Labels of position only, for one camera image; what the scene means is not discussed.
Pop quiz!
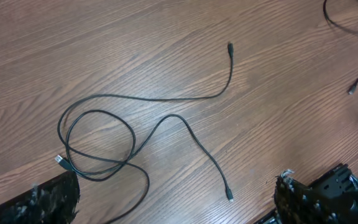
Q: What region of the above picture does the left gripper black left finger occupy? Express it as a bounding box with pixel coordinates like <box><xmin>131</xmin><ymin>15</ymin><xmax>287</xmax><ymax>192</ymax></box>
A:
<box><xmin>0</xmin><ymin>171</ymin><xmax>80</xmax><ymax>224</ymax></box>

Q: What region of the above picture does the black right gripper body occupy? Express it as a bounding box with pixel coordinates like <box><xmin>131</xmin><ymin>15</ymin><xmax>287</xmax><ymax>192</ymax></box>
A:
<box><xmin>253</xmin><ymin>163</ymin><xmax>358</xmax><ymax>224</ymax></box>

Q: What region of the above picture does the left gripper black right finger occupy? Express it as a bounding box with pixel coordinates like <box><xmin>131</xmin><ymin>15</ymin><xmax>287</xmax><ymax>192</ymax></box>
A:
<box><xmin>274</xmin><ymin>169</ymin><xmax>358</xmax><ymax>224</ymax></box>

